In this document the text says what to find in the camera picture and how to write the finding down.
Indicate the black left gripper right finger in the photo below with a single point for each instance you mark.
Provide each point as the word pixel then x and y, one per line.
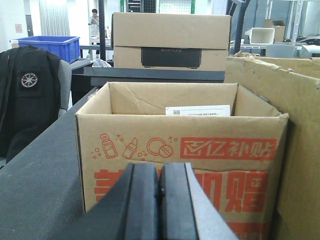
pixel 186 211

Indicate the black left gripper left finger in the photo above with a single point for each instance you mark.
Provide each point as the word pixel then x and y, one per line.
pixel 127 212

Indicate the cardboard box with red print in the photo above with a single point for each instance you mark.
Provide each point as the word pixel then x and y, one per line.
pixel 237 159

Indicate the large plain cardboard box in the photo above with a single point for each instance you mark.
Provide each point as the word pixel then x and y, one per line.
pixel 292 85

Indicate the black shelf board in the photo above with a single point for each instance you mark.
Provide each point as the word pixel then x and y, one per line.
pixel 100 76

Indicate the dark grey felt mat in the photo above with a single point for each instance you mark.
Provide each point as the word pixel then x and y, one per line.
pixel 40 188

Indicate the white shipping label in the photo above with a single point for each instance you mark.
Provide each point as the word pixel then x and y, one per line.
pixel 199 110

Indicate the grey office chair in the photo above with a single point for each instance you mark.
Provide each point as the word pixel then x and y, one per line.
pixel 65 79

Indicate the black jacket with patch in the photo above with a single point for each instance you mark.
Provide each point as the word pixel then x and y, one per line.
pixel 30 96

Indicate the closed cardboard box black label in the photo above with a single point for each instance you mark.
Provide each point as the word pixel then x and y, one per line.
pixel 170 41

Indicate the blue plastic crate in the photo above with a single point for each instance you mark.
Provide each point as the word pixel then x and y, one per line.
pixel 65 47

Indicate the black vertical pole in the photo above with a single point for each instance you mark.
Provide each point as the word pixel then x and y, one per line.
pixel 102 34

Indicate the white open bin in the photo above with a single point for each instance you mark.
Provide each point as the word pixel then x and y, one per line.
pixel 261 35

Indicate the person in red shirt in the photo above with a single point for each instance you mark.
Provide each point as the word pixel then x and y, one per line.
pixel 94 20

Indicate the small distant cardboard box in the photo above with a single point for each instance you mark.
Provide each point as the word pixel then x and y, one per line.
pixel 279 26

